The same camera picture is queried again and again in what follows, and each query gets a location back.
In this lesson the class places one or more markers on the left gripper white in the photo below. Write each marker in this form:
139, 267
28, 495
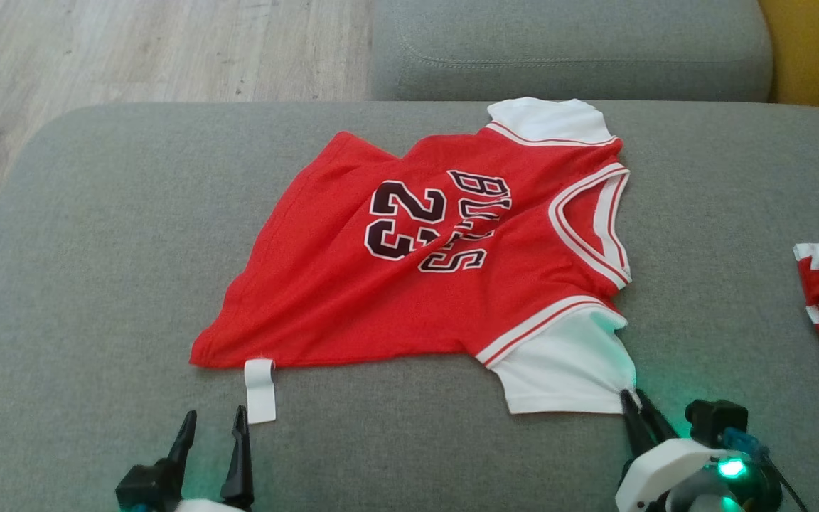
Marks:
210, 506

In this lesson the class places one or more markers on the grey sofa seat cushion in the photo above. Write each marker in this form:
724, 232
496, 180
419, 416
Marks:
97, 284

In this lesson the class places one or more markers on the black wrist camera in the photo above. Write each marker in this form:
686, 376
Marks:
715, 419
146, 487

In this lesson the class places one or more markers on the grey sofa back cushion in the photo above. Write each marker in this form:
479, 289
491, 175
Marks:
566, 50

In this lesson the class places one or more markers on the red white-sleeved Bulls jersey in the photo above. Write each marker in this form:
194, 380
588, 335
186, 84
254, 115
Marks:
352, 299

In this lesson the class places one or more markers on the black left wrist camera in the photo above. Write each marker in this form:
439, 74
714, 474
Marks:
146, 487

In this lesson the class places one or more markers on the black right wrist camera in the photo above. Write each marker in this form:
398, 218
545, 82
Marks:
715, 419

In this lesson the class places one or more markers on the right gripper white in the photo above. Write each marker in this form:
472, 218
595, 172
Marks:
655, 473

